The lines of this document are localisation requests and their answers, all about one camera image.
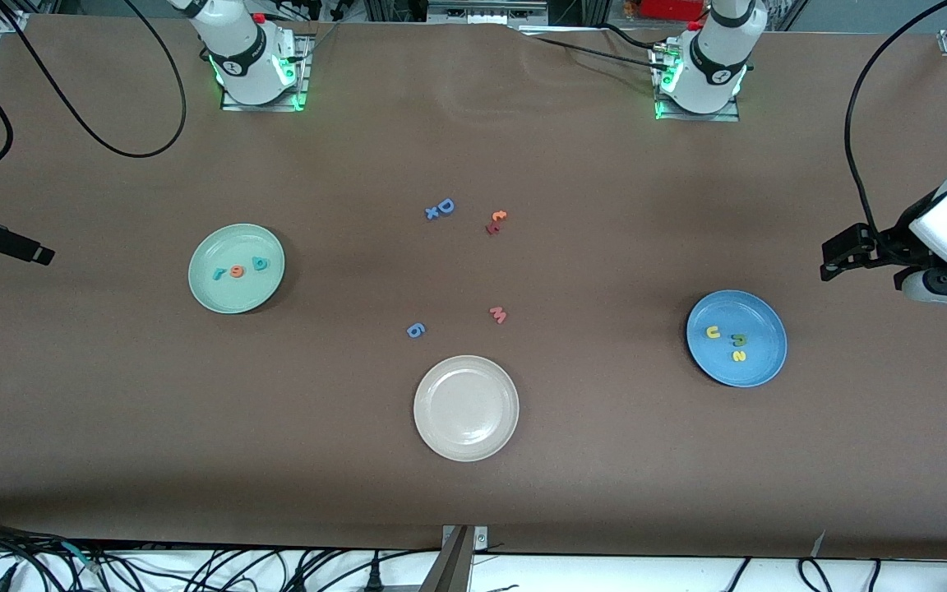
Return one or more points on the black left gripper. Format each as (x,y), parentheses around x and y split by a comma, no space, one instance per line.
(894,241)

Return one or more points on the blue plate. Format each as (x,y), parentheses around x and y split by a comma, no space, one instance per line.
(761,321)

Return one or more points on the brown paper table cover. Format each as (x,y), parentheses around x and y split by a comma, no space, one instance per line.
(112,427)

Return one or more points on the light green plate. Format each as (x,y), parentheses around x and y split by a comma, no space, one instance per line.
(237,238)

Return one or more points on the red box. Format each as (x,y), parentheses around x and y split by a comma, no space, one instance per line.
(671,8)

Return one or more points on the pink foam letter m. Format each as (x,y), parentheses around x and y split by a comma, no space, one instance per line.
(498,315)

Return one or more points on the blue foam letter g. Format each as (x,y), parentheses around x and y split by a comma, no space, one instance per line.
(416,330)

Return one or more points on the blue foam letter D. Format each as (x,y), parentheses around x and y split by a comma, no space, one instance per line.
(445,205)

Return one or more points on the beige plate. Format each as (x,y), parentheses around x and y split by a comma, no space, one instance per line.
(466,408)

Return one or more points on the black power plug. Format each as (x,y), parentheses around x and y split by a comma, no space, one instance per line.
(373,580)

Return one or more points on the aluminium profile bar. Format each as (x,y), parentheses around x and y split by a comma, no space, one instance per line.
(449,567)

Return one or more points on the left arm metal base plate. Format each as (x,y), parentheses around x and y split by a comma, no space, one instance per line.
(699,117)

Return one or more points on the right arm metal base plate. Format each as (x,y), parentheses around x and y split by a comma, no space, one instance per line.
(306,66)

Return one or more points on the grey metal enclosure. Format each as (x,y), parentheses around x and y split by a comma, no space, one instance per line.
(482,10)

